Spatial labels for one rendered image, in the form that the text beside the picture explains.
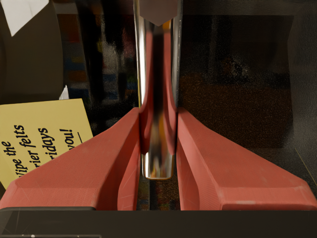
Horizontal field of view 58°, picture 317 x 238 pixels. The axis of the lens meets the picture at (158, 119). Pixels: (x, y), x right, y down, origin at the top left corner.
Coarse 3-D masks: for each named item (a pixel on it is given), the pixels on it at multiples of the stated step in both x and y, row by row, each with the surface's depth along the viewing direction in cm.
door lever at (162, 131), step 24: (144, 0) 8; (168, 0) 8; (144, 24) 9; (168, 24) 9; (144, 48) 10; (168, 48) 10; (144, 72) 10; (168, 72) 10; (144, 96) 11; (168, 96) 11; (144, 120) 11; (168, 120) 11; (144, 144) 12; (168, 144) 12; (144, 168) 13; (168, 168) 13
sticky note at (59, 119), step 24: (0, 120) 17; (24, 120) 17; (48, 120) 17; (72, 120) 17; (0, 144) 19; (24, 144) 19; (48, 144) 19; (72, 144) 19; (0, 168) 20; (24, 168) 20
